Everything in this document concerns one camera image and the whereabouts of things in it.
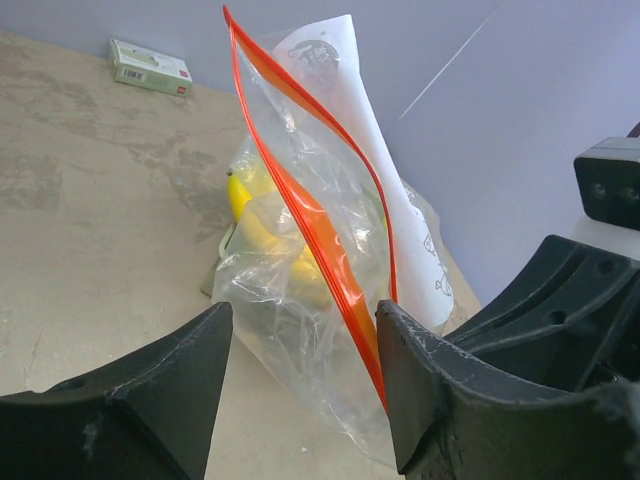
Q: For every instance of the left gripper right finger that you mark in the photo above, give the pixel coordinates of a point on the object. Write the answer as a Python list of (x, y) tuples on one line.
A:
[(453, 416)]

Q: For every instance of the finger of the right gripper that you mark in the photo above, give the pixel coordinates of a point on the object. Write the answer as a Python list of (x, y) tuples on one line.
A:
[(568, 321)]

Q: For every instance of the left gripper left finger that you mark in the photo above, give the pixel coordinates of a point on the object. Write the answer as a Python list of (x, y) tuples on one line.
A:
[(147, 415)]

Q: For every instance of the clear orange-zip bag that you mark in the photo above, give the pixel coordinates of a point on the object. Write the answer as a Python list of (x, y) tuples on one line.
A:
[(312, 129)]

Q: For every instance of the yellow banana bunch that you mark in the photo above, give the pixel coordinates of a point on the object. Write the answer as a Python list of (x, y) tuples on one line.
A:
[(264, 220)]

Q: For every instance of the green plastic basket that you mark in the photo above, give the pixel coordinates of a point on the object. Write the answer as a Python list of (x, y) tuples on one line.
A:
[(207, 284)]

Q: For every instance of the small green white box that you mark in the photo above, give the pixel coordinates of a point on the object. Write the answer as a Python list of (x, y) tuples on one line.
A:
[(140, 67)]

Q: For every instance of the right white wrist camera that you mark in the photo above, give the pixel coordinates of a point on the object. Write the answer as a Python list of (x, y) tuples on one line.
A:
[(607, 175)]

